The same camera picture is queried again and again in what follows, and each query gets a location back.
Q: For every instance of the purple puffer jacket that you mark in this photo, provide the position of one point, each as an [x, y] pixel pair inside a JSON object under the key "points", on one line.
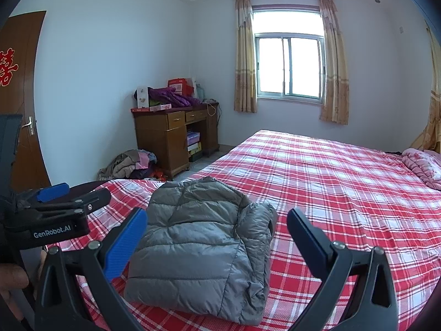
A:
{"points": [[168, 96]]}

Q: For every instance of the dark green box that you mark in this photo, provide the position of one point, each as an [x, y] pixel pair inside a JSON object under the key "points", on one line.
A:
{"points": [[195, 156]]}

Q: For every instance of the window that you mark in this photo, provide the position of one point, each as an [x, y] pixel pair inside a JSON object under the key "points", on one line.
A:
{"points": [[289, 65]]}

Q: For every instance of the grey puffer jacket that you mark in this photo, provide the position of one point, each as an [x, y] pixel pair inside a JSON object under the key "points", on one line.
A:
{"points": [[193, 241]]}

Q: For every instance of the wooden desk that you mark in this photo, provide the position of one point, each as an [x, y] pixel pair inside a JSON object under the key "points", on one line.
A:
{"points": [[155, 144]]}

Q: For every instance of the pile of clothes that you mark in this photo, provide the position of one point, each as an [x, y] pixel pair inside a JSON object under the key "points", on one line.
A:
{"points": [[127, 165]]}

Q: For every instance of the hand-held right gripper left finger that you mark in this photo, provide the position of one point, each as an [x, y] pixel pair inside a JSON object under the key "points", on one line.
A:
{"points": [[125, 244]]}

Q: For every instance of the red door decoration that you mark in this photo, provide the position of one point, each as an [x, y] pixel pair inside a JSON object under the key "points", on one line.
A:
{"points": [[7, 67]]}

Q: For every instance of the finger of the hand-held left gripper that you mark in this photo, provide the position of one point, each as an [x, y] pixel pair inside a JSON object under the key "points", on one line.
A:
{"points": [[51, 193], [93, 200]]}

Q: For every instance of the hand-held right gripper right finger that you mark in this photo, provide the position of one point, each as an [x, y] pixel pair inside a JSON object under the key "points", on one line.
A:
{"points": [[308, 248]]}

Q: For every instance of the person's left hand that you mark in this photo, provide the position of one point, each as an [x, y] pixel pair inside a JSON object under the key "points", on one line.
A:
{"points": [[13, 275]]}

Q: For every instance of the pink quilt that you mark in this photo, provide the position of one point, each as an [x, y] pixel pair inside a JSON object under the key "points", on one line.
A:
{"points": [[423, 167]]}

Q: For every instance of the green bottle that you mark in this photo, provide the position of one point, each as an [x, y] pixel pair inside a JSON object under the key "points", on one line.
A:
{"points": [[200, 91]]}

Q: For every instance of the beige patterned curtain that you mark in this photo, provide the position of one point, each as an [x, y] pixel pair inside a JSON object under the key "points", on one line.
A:
{"points": [[333, 76], [434, 124], [245, 76]]}

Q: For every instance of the bed with red plaid sheet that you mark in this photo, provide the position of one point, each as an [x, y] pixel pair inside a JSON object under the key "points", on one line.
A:
{"points": [[327, 186]]}

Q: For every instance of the white printed box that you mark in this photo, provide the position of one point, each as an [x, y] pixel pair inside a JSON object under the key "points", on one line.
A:
{"points": [[142, 96]]}

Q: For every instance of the flat red box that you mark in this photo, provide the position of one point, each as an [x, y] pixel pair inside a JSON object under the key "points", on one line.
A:
{"points": [[155, 108]]}

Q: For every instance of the yellow box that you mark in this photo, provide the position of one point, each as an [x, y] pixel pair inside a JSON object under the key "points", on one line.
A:
{"points": [[194, 147]]}

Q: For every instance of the red gift box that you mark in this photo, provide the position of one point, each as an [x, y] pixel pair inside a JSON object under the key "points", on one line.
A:
{"points": [[181, 84]]}

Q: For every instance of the brown wooden door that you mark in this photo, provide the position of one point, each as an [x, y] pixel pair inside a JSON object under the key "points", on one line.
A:
{"points": [[31, 76]]}

